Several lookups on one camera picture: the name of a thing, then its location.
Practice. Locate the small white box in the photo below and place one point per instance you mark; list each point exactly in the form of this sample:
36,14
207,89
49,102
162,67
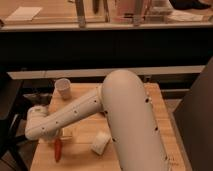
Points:
149,101

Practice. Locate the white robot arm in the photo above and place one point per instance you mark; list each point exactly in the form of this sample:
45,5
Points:
127,107

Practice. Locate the metal post left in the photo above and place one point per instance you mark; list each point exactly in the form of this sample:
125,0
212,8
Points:
80,13

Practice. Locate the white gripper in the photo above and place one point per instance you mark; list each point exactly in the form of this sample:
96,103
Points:
65,134

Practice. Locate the white paper cup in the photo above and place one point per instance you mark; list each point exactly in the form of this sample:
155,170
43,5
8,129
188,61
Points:
63,87

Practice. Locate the black chair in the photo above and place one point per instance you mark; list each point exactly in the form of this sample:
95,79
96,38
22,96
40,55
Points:
13,108

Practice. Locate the metal post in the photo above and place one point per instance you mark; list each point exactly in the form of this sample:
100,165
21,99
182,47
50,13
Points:
137,12
80,13

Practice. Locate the white paper sheet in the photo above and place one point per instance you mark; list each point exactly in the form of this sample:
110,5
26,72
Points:
24,14

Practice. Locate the white sponge block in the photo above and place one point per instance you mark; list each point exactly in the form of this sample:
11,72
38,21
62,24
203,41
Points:
100,142

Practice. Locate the metal post right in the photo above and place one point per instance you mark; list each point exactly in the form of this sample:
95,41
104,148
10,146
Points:
137,12

